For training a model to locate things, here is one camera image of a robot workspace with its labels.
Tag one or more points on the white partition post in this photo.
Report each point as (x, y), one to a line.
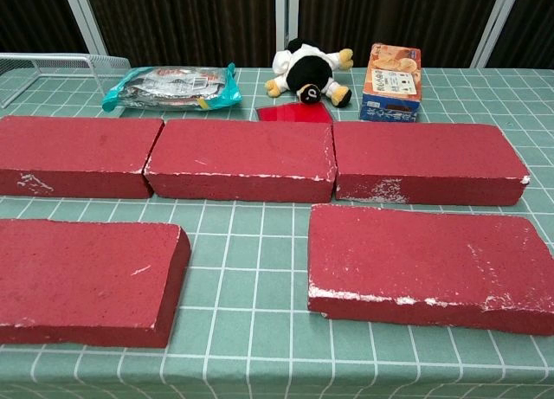
(84, 18)
(286, 14)
(497, 22)

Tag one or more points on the orange blue biscuit box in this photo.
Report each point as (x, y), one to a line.
(391, 81)

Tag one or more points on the red foam brick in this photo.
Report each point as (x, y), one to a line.
(424, 260)
(73, 150)
(238, 156)
(424, 156)
(82, 278)

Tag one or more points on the dark brown partition panel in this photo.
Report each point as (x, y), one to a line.
(389, 14)
(186, 22)
(536, 27)
(30, 18)

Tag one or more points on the red card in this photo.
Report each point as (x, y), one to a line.
(294, 113)

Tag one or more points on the green grid tablecloth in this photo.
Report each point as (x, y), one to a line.
(259, 252)

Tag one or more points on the silver teal snack bag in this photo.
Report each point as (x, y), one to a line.
(173, 87)

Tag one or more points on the black white plush toy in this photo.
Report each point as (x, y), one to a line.
(309, 72)

